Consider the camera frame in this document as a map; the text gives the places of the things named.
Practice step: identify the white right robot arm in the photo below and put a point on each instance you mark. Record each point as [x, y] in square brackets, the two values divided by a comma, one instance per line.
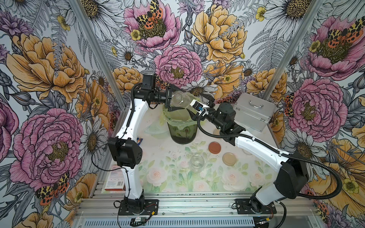
[292, 174]

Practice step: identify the green plastic bin liner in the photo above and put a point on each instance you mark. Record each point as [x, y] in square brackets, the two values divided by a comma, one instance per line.
[180, 117]

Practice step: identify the silver metal case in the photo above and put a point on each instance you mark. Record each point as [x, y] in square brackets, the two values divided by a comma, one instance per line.
[253, 112]

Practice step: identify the aluminium frame post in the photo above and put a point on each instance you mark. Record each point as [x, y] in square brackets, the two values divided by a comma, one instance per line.
[306, 23]
[97, 50]

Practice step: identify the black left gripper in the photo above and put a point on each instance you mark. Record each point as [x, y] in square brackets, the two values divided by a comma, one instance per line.
[168, 91]

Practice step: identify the pink red packet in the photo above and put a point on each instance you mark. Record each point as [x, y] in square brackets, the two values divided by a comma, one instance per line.
[115, 179]

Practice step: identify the aluminium frame post left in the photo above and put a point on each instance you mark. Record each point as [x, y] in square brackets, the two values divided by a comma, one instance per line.
[97, 50]

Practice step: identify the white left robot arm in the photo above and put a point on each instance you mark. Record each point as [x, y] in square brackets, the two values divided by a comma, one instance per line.
[124, 148]

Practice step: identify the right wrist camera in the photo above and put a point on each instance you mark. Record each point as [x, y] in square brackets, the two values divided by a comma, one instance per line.
[201, 107]

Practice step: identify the aluminium frame post right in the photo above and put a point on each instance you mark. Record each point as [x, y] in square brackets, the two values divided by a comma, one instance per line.
[306, 23]

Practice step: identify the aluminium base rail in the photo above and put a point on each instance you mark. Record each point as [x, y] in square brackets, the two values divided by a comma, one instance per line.
[195, 210]

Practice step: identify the blue snack packet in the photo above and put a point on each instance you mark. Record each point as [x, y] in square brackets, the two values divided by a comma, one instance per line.
[139, 140]

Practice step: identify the glass jar orange lid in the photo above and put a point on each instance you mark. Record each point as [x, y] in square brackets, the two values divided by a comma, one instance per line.
[196, 163]

